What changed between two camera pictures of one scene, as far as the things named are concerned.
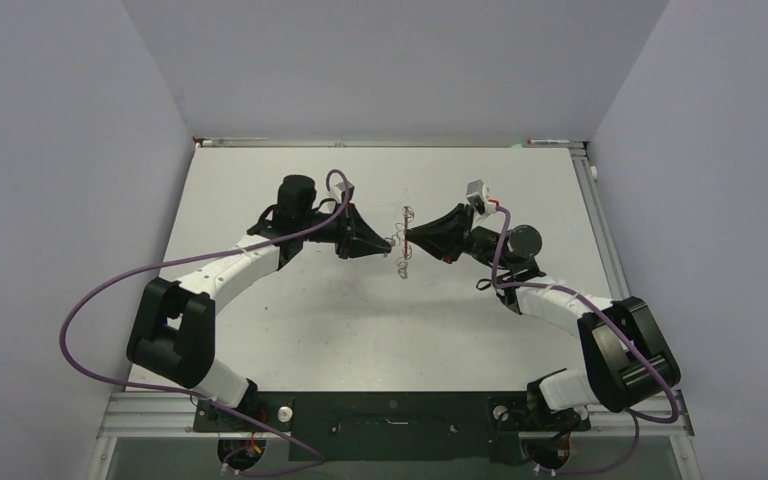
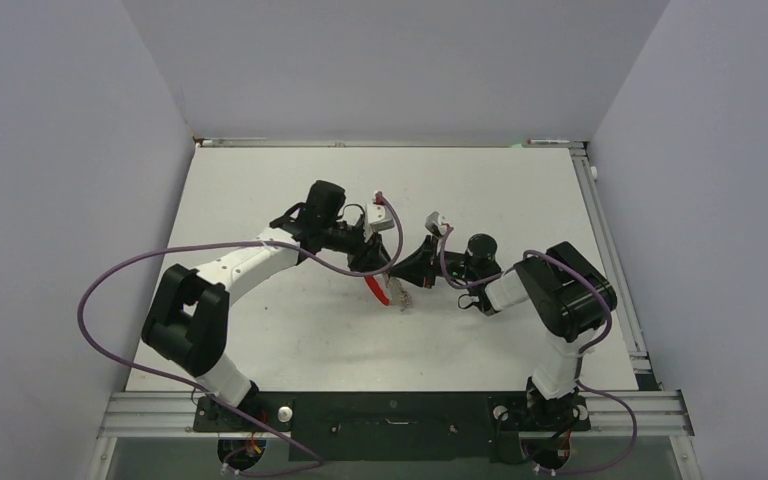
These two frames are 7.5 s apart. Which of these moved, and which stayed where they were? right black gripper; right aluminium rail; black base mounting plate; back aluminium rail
Moved: right black gripper
Stayed: back aluminium rail; black base mounting plate; right aluminium rail
